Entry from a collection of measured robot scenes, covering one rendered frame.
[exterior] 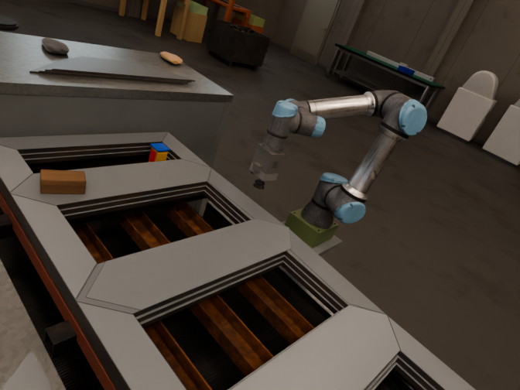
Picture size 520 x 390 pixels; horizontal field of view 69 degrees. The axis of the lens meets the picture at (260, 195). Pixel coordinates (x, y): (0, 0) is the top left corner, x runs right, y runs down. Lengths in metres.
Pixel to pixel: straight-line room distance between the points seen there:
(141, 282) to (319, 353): 0.48
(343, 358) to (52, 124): 1.29
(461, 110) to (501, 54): 1.62
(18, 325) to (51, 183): 0.41
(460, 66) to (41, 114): 10.15
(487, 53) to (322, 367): 10.20
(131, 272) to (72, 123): 0.80
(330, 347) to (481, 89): 9.14
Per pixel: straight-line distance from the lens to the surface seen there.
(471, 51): 10.94
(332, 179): 1.63
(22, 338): 1.06
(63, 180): 1.26
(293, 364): 0.97
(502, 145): 9.78
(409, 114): 1.46
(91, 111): 1.67
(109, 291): 0.99
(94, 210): 1.29
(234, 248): 1.20
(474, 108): 9.89
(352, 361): 1.06
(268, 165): 1.29
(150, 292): 1.00
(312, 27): 12.83
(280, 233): 1.35
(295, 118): 1.27
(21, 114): 1.59
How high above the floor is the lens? 1.58
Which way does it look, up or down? 28 degrees down
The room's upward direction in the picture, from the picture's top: 21 degrees clockwise
